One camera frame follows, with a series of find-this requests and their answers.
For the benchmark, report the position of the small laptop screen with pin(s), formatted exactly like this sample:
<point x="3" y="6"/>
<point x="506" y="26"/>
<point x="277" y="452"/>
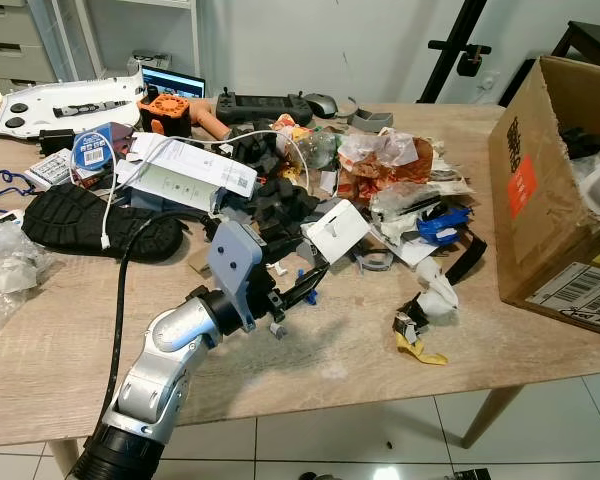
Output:
<point x="174" y="84"/>

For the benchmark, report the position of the brown cardboard box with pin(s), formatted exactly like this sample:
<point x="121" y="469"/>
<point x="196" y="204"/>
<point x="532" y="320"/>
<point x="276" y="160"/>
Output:
<point x="540" y="200"/>

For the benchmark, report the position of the black remote controller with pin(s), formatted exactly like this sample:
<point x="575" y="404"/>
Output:
<point x="264" y="106"/>

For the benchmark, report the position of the round blue label package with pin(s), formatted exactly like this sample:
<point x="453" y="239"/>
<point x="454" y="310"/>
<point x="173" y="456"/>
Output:
<point x="93" y="148"/>

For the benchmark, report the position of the white metal shelf frame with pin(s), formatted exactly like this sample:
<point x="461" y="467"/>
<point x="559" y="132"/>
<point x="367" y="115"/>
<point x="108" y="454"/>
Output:
<point x="140" y="40"/>

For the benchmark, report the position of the black metal stand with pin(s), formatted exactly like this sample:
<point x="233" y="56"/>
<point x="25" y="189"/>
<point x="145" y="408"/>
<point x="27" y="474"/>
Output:
<point x="468" y="50"/>

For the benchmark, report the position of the white plastic shell panel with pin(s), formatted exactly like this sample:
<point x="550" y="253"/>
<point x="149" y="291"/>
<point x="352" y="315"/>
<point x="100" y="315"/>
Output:
<point x="65" y="103"/>

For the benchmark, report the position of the wooden table leg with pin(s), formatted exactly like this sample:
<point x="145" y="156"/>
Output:
<point x="492" y="415"/>

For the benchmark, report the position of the white crumpled paper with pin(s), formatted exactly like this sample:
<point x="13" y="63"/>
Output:
<point x="438" y="290"/>

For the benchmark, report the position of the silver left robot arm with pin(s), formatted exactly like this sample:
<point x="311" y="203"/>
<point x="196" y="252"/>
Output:
<point x="170" y="345"/>

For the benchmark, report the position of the small blue plastic piece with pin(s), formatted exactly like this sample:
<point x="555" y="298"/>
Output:
<point x="307" y="296"/>

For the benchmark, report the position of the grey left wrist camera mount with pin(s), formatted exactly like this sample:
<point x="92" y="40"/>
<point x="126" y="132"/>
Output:
<point x="234" y="262"/>

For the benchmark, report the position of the yellow plastic piece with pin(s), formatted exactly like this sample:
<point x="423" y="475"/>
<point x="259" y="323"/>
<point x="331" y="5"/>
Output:
<point x="420" y="347"/>

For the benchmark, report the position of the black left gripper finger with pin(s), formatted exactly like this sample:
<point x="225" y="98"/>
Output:
<point x="314" y="284"/>
<point x="306" y="270"/>

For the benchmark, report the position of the clear plastic bag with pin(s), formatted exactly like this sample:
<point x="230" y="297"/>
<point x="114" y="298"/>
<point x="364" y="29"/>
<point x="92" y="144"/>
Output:
<point x="5" y="275"/>

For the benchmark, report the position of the dark wooden furniture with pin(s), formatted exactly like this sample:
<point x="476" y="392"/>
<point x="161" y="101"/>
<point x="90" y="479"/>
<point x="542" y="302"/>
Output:
<point x="590" y="45"/>

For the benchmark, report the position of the grey computer mouse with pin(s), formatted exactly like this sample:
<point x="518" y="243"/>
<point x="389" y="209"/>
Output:
<point x="322" y="103"/>

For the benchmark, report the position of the black foam pieces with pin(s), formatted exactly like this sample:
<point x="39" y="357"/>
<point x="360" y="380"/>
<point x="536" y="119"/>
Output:
<point x="280" y="200"/>

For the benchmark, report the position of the long white product box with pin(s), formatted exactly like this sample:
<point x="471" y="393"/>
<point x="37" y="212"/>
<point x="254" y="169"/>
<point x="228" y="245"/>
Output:
<point x="190" y="175"/>

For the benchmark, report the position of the black rubber shoe sole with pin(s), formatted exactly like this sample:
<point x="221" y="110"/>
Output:
<point x="80" y="225"/>

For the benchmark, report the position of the grey drawer cabinet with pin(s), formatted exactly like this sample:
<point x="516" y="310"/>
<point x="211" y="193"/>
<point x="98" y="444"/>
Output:
<point x="10" y="40"/>

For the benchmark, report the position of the blue plastic clip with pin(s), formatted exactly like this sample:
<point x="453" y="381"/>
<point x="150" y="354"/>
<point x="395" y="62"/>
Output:
<point x="443" y="225"/>

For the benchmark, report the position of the orange and black cube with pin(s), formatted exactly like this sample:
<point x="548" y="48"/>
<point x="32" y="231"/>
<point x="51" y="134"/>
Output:
<point x="166" y="112"/>

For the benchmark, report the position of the crumpled orange brown wrapper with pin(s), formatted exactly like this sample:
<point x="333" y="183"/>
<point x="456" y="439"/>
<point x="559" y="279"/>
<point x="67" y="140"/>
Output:
<point x="385" y="165"/>

